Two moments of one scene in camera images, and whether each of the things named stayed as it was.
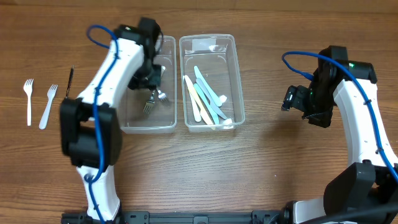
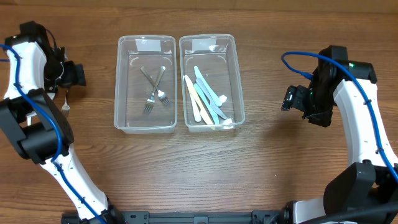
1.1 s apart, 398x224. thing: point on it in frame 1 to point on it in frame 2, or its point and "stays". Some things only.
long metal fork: [150, 102] stays
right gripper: [319, 116] stays
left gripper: [152, 79] to [65, 90]
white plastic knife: [207, 86] stays
